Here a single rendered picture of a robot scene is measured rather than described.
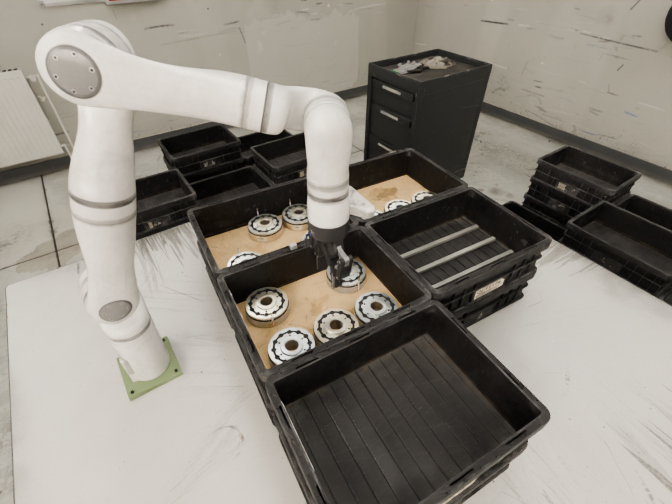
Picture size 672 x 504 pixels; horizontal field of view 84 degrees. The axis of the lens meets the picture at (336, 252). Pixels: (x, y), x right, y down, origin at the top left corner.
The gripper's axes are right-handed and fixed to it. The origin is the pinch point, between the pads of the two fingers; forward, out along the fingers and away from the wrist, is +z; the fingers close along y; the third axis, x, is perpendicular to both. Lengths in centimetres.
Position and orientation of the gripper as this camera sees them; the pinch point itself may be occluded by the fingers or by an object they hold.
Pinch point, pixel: (329, 272)
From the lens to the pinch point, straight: 76.3
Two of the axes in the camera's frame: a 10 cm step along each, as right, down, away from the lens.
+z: 0.0, 7.5, 6.6
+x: 8.6, -3.3, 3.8
